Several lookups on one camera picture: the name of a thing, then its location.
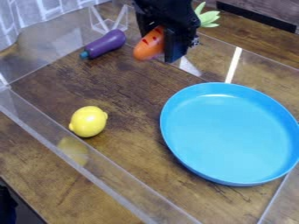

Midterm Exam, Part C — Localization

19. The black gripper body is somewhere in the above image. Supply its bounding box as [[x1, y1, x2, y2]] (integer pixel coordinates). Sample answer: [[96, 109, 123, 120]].
[[134, 0, 202, 46]]

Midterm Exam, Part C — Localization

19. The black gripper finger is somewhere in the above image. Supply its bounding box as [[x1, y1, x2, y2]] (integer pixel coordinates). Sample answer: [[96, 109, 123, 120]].
[[163, 28, 190, 63], [135, 13, 159, 36]]

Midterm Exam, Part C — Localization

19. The orange toy carrot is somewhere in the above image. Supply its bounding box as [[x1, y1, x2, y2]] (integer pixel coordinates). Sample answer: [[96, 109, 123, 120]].
[[134, 2, 220, 61]]

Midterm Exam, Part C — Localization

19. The purple toy eggplant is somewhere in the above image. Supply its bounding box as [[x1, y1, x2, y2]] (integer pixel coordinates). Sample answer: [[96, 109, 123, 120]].
[[79, 29, 127, 59]]

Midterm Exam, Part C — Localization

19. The dark baseboard strip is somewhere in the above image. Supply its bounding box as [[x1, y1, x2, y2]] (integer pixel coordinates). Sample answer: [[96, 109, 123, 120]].
[[216, 0, 299, 34]]

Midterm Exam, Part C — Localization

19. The white patterned curtain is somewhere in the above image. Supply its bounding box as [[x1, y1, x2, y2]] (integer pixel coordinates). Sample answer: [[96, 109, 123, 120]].
[[0, 0, 110, 52]]

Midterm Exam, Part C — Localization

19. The blue plastic plate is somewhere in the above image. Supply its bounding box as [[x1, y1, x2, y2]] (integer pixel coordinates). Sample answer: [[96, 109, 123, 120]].
[[160, 82, 299, 186]]

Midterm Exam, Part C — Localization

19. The yellow toy lemon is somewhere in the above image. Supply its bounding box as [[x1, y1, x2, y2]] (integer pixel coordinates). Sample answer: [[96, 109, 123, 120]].
[[70, 106, 108, 137]]

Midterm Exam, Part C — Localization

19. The clear acrylic enclosure wall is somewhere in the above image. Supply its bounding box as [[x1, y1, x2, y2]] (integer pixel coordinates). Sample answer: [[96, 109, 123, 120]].
[[0, 0, 299, 224]]

